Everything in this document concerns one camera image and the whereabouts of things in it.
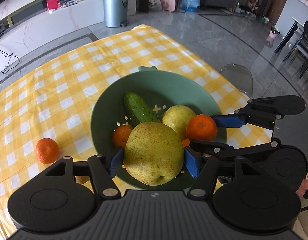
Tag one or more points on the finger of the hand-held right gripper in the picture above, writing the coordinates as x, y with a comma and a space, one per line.
218, 150
226, 121

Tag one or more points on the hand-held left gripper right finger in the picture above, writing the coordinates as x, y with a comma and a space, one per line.
192, 163

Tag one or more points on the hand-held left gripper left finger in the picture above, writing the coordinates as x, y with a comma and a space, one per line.
116, 161

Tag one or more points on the orange mandarin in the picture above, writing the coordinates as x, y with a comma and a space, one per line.
47, 151
201, 128
185, 142
120, 136

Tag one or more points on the yellow-green pear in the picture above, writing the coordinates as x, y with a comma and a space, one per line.
177, 118
154, 152

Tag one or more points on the green cucumber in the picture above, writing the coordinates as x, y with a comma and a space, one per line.
137, 110

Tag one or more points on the green colander bowl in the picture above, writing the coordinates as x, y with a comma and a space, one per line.
149, 85

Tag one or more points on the person's right hand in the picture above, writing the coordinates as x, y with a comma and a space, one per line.
306, 188

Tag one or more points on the clear plastic chair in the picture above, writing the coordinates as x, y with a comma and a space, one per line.
236, 77

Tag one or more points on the black dining chair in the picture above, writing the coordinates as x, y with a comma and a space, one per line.
307, 45

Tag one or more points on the pink flower pot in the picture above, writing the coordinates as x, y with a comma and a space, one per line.
274, 33

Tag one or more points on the yellow checkered tablecloth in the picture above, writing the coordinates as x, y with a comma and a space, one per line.
69, 67

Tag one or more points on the black dining table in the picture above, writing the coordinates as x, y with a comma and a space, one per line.
295, 27

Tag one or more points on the pink pig heater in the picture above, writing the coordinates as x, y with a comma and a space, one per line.
170, 3

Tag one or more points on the white plastic bag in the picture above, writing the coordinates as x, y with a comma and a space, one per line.
155, 2

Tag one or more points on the white box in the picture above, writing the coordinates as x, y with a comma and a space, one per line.
132, 3

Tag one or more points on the grey pedal trash can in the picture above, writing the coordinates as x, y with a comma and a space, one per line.
116, 7

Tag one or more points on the white marble television cabinet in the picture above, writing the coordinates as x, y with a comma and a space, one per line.
44, 25

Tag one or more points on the red box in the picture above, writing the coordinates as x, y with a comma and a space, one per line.
52, 4

